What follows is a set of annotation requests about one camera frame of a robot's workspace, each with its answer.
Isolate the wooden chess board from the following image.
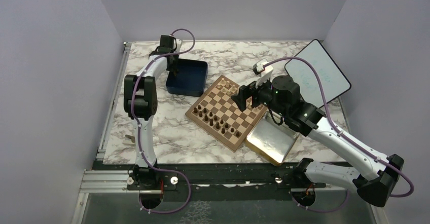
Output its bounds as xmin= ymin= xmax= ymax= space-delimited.
xmin=185 ymin=76 xmax=267 ymax=152

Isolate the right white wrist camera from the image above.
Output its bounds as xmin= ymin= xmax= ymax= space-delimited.
xmin=253 ymin=59 xmax=273 ymax=88

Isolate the aluminium frame rail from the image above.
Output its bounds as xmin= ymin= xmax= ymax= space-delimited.
xmin=71 ymin=42 xmax=133 ymax=223

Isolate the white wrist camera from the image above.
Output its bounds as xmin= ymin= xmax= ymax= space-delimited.
xmin=175 ymin=39 xmax=183 ymax=52
xmin=253 ymin=59 xmax=273 ymax=88

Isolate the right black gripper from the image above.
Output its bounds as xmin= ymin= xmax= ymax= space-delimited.
xmin=231 ymin=73 xmax=288 ymax=118

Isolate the purple cable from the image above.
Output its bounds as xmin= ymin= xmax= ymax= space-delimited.
xmin=130 ymin=28 xmax=196 ymax=215
xmin=263 ymin=56 xmax=415 ymax=214

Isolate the gold metal tin lid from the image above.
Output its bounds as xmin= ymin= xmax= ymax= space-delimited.
xmin=245 ymin=111 xmax=299 ymax=166

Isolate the blue square tin tray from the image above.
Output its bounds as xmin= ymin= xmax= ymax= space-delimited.
xmin=165 ymin=59 xmax=208 ymax=97

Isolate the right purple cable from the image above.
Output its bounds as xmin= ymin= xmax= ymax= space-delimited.
xmin=263 ymin=56 xmax=415 ymax=214

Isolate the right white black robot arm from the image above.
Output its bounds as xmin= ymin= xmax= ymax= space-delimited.
xmin=231 ymin=76 xmax=404 ymax=207

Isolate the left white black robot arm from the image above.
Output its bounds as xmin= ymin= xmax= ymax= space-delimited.
xmin=123 ymin=35 xmax=181 ymax=189

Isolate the small whiteboard black frame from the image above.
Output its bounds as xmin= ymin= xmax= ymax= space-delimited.
xmin=284 ymin=39 xmax=351 ymax=107

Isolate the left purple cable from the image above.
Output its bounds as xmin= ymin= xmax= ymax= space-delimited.
xmin=130 ymin=28 xmax=196 ymax=215

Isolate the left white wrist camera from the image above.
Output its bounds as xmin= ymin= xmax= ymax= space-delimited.
xmin=175 ymin=39 xmax=183 ymax=52

